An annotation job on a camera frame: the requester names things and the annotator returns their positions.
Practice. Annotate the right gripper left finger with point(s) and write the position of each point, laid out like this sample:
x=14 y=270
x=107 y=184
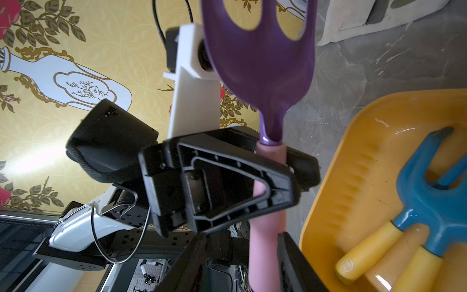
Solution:
x=187 y=273

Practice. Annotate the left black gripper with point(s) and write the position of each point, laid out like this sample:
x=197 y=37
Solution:
x=106 y=145

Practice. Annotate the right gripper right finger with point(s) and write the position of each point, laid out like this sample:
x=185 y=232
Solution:
x=295 y=272

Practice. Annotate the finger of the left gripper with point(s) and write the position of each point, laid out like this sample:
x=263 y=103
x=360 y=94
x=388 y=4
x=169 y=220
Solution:
x=211 y=180
x=306 y=167

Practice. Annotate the purple rake pink handle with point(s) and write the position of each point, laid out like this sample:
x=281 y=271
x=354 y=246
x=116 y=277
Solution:
x=262 y=67

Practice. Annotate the teal rake yellow handle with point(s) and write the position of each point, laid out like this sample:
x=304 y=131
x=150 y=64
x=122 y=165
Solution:
x=365 y=255
x=442 y=207

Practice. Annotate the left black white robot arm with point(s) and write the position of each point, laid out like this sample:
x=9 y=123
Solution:
x=85 y=240

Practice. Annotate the yellow plastic storage tray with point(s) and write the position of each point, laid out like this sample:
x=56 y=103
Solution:
x=358 y=194

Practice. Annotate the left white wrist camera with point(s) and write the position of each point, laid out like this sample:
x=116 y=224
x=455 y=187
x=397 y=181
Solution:
x=196 y=100

